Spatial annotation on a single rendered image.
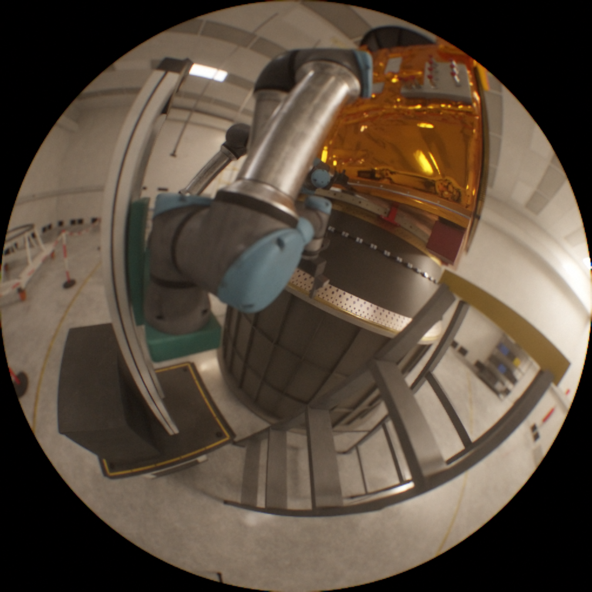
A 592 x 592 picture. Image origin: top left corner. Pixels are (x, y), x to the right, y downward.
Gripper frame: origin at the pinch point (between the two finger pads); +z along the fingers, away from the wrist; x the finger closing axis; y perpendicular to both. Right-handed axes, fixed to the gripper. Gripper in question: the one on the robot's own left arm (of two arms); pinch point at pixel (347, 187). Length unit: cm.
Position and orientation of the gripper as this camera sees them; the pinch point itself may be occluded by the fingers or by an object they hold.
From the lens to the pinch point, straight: 108.7
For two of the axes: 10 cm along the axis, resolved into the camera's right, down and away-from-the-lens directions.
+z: 7.6, -0.1, 6.4
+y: 3.2, -8.6, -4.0
